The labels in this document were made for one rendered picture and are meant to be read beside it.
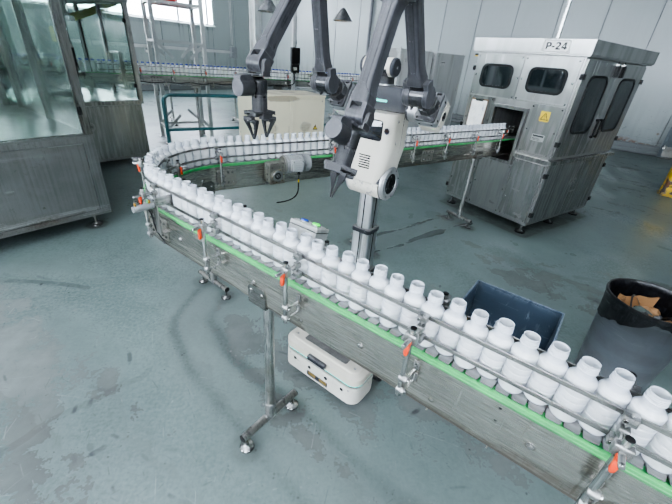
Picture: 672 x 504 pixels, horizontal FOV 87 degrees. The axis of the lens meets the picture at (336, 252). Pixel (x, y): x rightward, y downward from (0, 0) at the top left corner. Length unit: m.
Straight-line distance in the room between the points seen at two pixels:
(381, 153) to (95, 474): 1.89
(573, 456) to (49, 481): 1.98
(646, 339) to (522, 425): 1.59
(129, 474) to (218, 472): 0.38
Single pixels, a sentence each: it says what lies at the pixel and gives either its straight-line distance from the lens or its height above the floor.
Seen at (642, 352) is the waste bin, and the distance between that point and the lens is 2.59.
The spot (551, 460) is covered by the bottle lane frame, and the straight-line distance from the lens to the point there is 1.09.
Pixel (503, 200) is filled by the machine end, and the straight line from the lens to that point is 4.77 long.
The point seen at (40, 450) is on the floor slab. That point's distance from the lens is 2.31.
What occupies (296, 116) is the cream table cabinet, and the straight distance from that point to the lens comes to 5.31.
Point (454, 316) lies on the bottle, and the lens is 0.97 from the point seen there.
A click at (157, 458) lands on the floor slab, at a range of 2.07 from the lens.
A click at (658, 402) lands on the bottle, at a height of 1.15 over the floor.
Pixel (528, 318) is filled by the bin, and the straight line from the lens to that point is 1.55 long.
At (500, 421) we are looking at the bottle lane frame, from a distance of 1.06.
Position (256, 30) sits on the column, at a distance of 11.76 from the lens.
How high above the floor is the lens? 1.69
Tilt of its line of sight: 29 degrees down
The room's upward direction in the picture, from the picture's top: 5 degrees clockwise
